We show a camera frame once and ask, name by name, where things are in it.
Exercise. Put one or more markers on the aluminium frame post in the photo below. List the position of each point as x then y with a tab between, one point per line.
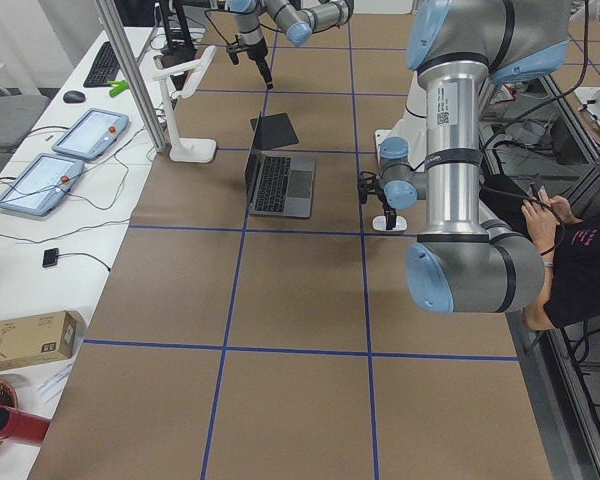
116	34

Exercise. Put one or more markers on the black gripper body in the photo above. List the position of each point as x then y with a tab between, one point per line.
257	51
385	200

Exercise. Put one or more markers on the black computer mouse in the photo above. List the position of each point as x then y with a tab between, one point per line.
74	97

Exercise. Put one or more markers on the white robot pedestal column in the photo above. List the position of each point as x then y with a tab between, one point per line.
411	126

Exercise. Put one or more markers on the green plastic object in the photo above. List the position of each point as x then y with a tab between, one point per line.
116	87

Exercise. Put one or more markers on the grey laptop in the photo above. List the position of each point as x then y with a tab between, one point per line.
279	184

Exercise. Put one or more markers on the cardboard box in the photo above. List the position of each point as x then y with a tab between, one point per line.
38	339

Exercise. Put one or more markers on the small black device on desk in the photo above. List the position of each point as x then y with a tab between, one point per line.
50	257

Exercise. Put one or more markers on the blue teach pendant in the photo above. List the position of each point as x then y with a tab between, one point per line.
92	134
42	186

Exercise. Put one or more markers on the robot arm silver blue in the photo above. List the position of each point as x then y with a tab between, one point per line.
297	24
467	259

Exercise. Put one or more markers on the lower blue teach pendant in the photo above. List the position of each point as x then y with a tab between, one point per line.
42	186

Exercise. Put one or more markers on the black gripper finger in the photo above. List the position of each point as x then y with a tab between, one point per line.
265	72
390	217

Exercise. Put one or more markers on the black keyboard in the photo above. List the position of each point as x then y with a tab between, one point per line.
104	68

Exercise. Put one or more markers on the white computer mouse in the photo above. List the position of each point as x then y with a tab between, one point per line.
378	224

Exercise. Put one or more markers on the person in black shirt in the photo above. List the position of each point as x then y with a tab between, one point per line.
570	248

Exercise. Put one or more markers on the black mouse pad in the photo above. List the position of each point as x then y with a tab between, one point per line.
273	131

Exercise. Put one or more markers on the red cylinder bottle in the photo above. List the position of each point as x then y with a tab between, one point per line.
22	427

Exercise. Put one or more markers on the upper blue teach pendant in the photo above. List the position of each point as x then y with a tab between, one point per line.
92	134

